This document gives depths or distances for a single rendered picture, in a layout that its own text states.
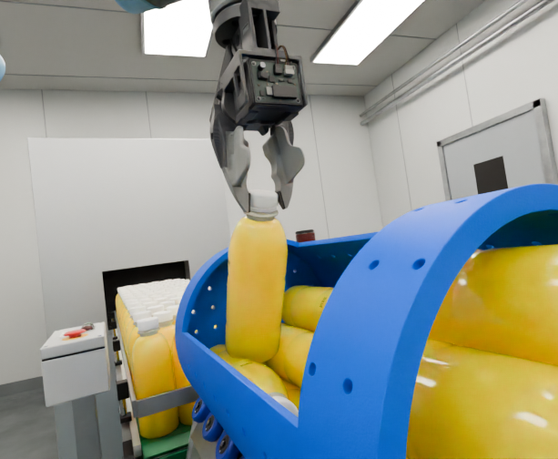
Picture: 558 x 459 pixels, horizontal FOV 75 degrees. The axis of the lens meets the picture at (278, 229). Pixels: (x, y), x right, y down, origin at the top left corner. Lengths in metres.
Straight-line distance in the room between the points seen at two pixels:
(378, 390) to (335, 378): 0.03
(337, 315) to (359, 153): 5.71
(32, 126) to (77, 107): 0.53
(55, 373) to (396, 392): 0.67
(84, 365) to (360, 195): 5.25
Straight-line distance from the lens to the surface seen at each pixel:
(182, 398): 0.77
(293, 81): 0.41
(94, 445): 0.90
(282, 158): 0.43
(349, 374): 0.19
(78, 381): 0.78
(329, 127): 5.78
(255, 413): 0.29
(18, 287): 4.98
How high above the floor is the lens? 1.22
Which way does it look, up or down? 3 degrees up
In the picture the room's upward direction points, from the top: 7 degrees counter-clockwise
